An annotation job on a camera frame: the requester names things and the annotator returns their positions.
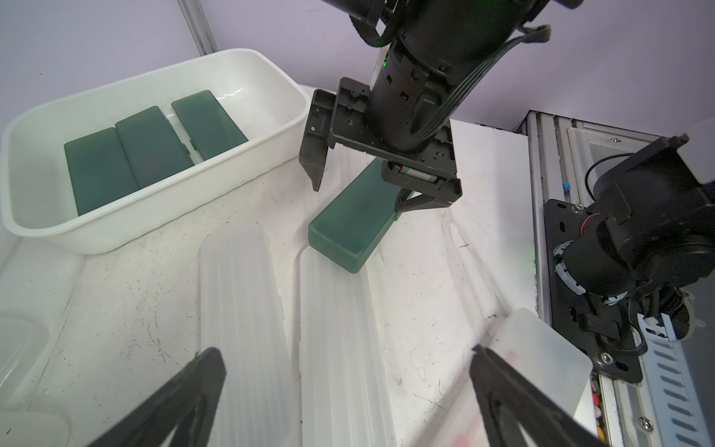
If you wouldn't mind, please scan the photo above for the white plastic storage box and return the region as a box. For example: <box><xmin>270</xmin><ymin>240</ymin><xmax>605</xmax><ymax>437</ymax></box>
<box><xmin>1</xmin><ymin>48</ymin><xmax>309</xmax><ymax>254</ymax></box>

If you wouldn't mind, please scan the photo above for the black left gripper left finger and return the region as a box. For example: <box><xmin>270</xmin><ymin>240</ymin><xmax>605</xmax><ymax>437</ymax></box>
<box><xmin>91</xmin><ymin>348</ymin><xmax>226</xmax><ymax>446</ymax></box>

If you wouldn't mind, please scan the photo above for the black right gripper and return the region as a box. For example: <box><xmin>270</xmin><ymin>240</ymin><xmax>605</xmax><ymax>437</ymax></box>
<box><xmin>299</xmin><ymin>77</ymin><xmax>463</xmax><ymax>212</ymax></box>

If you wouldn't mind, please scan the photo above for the green pencil case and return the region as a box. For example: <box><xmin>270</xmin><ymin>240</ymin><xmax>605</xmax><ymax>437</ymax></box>
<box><xmin>115</xmin><ymin>106</ymin><xmax>194</xmax><ymax>188</ymax></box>
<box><xmin>64</xmin><ymin>128</ymin><xmax>139</xmax><ymax>215</ymax></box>
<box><xmin>308</xmin><ymin>159</ymin><xmax>400</xmax><ymax>274</ymax></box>
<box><xmin>171</xmin><ymin>91</ymin><xmax>249</xmax><ymax>160</ymax></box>

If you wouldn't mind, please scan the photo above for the clear ribbed pencil case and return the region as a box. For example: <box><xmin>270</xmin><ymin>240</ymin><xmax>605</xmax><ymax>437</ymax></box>
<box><xmin>299</xmin><ymin>247</ymin><xmax>397</xmax><ymax>446</ymax></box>
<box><xmin>199</xmin><ymin>223</ymin><xmax>299</xmax><ymax>446</ymax></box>

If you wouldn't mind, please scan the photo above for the clear ribbed pencil case lower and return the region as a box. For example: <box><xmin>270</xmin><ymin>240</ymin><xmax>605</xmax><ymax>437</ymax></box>
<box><xmin>299</xmin><ymin>247</ymin><xmax>397</xmax><ymax>446</ymax></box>

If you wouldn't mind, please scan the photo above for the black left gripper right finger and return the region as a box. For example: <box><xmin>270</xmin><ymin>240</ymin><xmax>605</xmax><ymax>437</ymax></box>
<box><xmin>469</xmin><ymin>345</ymin><xmax>604</xmax><ymax>446</ymax></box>

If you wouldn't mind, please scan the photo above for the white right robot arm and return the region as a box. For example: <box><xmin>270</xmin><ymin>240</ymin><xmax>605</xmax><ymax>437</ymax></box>
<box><xmin>299</xmin><ymin>1</ymin><xmax>714</xmax><ymax>384</ymax></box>

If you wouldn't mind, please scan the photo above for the clear ribbed pencil case upper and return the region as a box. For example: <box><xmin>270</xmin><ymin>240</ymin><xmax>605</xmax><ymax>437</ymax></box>
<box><xmin>199</xmin><ymin>223</ymin><xmax>299</xmax><ymax>446</ymax></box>

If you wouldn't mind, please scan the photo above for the clear pencil case front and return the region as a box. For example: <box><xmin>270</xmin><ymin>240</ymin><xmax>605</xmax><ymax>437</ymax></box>
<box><xmin>430</xmin><ymin>309</ymin><xmax>592</xmax><ymax>446</ymax></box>

